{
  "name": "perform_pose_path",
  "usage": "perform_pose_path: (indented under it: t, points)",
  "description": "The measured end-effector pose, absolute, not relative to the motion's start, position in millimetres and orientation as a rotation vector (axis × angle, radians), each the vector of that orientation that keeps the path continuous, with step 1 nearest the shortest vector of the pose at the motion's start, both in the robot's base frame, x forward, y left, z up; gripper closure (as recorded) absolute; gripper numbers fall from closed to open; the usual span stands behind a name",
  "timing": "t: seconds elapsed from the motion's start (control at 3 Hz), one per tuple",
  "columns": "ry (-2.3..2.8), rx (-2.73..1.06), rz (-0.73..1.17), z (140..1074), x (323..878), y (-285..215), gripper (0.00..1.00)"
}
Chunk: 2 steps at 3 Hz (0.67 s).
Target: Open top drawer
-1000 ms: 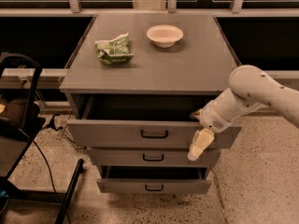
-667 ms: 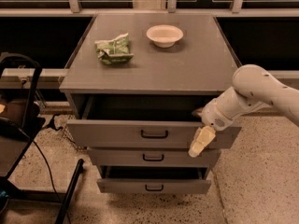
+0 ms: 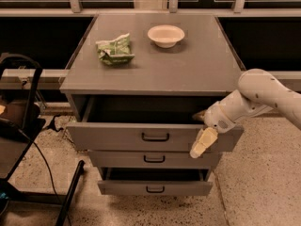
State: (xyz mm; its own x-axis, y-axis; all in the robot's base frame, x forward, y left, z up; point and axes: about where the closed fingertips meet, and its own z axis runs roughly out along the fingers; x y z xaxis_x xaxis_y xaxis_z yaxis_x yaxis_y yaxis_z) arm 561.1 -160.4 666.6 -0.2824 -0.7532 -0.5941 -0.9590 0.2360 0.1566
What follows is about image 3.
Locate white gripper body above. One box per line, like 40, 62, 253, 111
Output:
204, 100, 238, 134

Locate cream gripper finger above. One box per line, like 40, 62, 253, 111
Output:
190, 127, 218, 158
192, 110, 206, 121

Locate grey top drawer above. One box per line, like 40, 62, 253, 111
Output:
65, 95, 245, 153

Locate grey drawer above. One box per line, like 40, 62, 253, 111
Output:
98, 168, 213, 196
65, 95, 245, 153
88, 151, 221, 169

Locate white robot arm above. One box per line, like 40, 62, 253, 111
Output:
190, 69, 301, 158

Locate grey drawer cabinet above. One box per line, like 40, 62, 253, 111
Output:
59, 13, 247, 197

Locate grey bottom drawer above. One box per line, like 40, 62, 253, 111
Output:
98, 168, 213, 196

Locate grey middle drawer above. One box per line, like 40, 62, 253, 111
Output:
88, 151, 221, 169

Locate white bowl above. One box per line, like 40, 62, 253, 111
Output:
148, 24, 185, 48

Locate green crumpled snack bag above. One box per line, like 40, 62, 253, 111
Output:
96, 33, 135, 65

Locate black cable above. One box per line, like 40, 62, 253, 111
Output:
32, 140, 73, 226

